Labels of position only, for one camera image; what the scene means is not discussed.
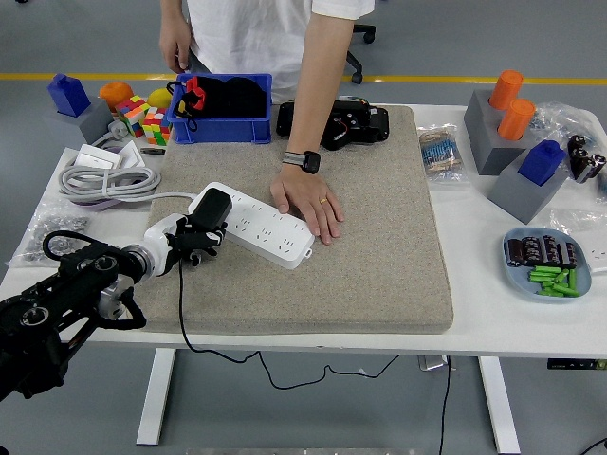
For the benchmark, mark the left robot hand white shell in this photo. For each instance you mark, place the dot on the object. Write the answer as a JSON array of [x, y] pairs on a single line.
[[159, 242]]

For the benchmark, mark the person's left hand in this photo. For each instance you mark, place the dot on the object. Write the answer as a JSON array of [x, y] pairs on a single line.
[[306, 196]]

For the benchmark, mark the person's right hand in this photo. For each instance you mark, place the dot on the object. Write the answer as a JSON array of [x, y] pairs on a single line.
[[175, 45]]

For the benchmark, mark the white power strip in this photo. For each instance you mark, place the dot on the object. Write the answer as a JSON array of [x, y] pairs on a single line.
[[265, 232]]

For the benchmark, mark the person's left forearm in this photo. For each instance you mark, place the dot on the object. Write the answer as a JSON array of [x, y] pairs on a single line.
[[318, 85]]

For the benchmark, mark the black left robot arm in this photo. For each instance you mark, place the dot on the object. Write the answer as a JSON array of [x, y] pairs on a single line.
[[71, 284]]

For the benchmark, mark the person's right forearm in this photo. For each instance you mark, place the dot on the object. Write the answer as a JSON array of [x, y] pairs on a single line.
[[174, 10]]

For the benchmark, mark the white mains plug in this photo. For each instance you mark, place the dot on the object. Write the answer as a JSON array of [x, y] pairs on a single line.
[[117, 129]]

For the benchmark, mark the black wrist watch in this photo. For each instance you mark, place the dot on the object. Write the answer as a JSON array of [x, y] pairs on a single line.
[[308, 162]]

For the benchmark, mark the yellow ball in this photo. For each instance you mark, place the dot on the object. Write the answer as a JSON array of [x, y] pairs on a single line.
[[159, 97]]

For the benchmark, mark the purple flat tray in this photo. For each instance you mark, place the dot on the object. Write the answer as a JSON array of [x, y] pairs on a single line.
[[97, 205]]

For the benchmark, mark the person's torso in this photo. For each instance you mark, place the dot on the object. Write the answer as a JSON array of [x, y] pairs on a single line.
[[246, 33]]

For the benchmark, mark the orange ball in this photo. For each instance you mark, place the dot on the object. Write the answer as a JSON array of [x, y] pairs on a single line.
[[116, 92]]

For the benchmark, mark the colourful puzzle cube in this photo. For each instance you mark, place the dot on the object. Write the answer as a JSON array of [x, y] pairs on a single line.
[[156, 125], [132, 114]]

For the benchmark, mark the black pouch with red trim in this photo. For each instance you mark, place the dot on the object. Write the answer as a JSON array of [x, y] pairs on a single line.
[[237, 99]]

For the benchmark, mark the small black usb stick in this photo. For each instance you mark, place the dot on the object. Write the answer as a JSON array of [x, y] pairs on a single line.
[[152, 151]]

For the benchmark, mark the black mechanical module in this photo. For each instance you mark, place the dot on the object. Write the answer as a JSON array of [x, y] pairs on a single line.
[[370, 125]]

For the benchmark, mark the grey-brown mat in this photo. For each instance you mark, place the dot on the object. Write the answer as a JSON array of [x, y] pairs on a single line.
[[379, 260]]

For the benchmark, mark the blue plastic bin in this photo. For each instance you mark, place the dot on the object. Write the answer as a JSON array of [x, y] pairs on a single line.
[[218, 132]]

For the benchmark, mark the clear bag of screws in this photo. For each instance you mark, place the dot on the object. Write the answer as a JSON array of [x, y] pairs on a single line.
[[57, 220]]

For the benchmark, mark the blue plastic block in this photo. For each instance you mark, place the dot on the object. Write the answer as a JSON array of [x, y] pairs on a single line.
[[540, 163], [68, 95]]

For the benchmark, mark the black office chair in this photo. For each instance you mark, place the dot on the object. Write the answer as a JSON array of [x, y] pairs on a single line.
[[356, 76]]

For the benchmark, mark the clear bag of resistors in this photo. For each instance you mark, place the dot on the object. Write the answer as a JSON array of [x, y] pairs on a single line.
[[441, 154]]

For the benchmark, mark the white table leg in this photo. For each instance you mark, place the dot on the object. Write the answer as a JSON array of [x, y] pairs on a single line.
[[155, 398], [499, 407]]

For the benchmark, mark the large grey block holder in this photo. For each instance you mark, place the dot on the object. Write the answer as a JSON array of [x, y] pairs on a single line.
[[493, 151]]

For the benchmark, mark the orange cylinder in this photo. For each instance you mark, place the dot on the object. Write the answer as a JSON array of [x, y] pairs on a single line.
[[516, 118], [506, 89]]

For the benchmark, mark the light blue plate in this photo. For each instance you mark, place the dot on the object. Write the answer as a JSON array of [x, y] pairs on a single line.
[[517, 282]]

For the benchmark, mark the green battery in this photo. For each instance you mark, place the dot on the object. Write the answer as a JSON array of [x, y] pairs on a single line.
[[572, 279], [544, 275], [540, 280], [566, 290], [550, 293], [546, 269]]

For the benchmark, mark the crumpled clear plastic bag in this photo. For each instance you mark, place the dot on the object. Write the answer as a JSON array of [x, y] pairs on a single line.
[[555, 121]]

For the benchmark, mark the clear bag with white parts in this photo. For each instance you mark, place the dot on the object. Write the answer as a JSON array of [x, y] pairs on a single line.
[[588, 223]]

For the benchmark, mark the black desk height controller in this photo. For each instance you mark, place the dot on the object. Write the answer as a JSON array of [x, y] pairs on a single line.
[[576, 364]]

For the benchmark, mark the white wall switch box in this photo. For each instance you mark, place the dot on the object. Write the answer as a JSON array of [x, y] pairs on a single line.
[[97, 156]]

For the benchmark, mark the metal bracket under table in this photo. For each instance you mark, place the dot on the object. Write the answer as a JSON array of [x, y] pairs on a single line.
[[434, 362]]

